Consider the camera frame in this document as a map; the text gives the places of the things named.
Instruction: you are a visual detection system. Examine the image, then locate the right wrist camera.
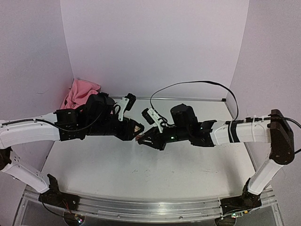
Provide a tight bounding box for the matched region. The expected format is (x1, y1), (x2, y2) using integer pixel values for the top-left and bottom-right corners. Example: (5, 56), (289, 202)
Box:
(142, 108), (167, 133)

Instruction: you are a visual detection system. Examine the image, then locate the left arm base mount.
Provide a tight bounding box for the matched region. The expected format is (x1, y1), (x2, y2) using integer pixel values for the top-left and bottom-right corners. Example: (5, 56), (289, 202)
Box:
(38, 174), (80, 210)

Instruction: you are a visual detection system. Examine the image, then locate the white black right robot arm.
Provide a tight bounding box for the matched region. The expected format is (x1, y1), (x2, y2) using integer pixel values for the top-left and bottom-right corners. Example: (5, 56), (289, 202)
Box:
(138, 104), (295, 195)

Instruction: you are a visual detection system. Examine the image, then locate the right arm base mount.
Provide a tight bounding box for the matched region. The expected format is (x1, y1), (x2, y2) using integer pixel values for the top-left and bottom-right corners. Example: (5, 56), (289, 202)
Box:
(220, 186), (262, 216)

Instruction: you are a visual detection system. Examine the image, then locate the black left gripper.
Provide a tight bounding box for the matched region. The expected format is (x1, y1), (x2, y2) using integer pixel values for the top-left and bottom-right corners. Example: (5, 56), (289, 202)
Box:
(88, 117), (146, 142)

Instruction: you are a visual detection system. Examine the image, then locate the nail polish bottle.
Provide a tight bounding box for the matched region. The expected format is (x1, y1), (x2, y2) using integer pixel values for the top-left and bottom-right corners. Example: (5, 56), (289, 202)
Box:
(135, 134), (145, 144)

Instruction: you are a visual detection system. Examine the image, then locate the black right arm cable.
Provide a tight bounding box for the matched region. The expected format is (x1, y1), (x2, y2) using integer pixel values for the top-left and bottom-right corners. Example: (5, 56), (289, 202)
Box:
(149, 81), (239, 123)

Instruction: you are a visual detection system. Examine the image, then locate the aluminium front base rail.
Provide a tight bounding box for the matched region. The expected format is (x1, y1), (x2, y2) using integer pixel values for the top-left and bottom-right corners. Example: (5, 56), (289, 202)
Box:
(24, 188), (277, 223)

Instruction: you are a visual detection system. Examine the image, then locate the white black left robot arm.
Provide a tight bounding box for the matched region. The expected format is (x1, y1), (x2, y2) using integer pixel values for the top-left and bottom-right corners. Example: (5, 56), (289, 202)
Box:
(0, 93), (144, 206)

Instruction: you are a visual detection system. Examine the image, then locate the pink sleeve cloth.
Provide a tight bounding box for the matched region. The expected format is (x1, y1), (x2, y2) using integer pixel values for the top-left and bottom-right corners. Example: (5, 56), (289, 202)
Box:
(60, 79), (101, 109)

